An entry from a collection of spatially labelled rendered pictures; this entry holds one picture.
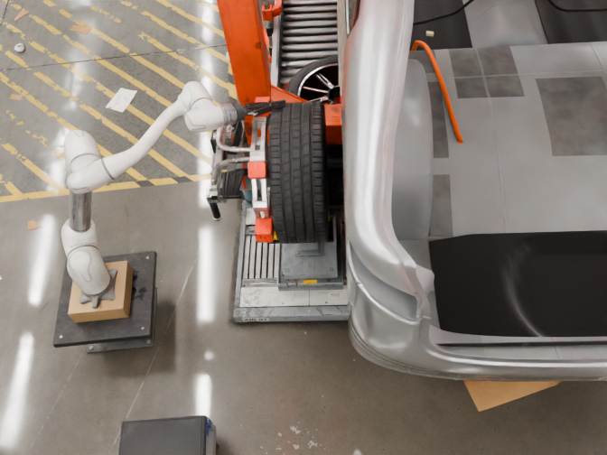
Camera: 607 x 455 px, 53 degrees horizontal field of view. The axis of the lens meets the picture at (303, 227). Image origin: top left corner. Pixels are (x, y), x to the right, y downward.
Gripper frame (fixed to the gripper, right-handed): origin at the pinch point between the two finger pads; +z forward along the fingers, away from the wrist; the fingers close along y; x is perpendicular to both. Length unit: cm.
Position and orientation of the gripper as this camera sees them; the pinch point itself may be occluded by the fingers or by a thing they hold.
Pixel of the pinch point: (277, 104)
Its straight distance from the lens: 277.6
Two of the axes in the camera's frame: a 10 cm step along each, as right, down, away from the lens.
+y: 3.9, 4.5, -8.1
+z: 9.2, -2.5, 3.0
